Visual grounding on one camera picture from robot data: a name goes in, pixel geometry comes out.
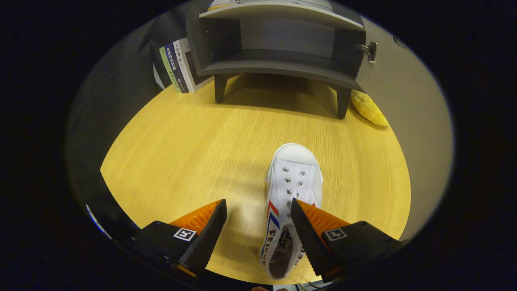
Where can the black backdrop cloth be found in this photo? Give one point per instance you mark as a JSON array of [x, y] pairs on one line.
[[121, 81]]

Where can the white canvas shoe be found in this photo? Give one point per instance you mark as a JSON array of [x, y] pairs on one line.
[[295, 161]]

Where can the dark blue spine book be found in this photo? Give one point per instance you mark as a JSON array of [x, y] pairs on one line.
[[177, 66]]

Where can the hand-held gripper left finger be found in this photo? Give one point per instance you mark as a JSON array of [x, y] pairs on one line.
[[208, 238]]

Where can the white spine book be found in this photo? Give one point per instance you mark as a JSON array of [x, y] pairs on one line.
[[190, 60]]

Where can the yellow fluffy cloth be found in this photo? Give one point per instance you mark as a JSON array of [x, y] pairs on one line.
[[369, 109]]

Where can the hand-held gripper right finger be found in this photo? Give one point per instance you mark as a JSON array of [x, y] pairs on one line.
[[307, 238]]

